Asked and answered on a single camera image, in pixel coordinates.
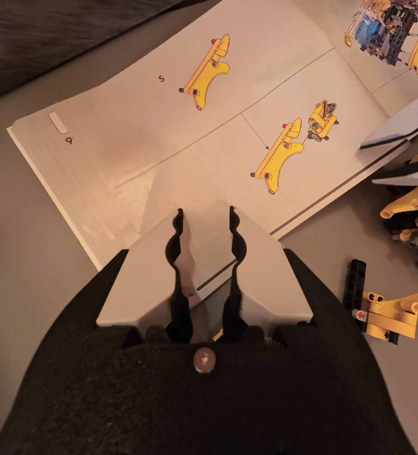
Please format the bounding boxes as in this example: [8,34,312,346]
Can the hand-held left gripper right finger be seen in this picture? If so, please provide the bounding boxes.
[223,205,315,343]

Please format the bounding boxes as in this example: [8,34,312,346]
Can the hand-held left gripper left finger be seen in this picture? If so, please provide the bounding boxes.
[96,208,195,343]

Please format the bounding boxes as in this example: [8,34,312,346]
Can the yellow toy car model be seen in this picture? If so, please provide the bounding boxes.
[380,152,418,283]

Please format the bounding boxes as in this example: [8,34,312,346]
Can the grey desk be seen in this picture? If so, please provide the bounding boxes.
[0,0,418,455]

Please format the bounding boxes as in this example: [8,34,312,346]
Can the small yellow black assembly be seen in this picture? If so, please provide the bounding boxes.
[342,259,418,346]

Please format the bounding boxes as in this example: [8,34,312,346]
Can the open instruction booklet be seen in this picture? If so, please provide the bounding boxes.
[6,0,418,272]

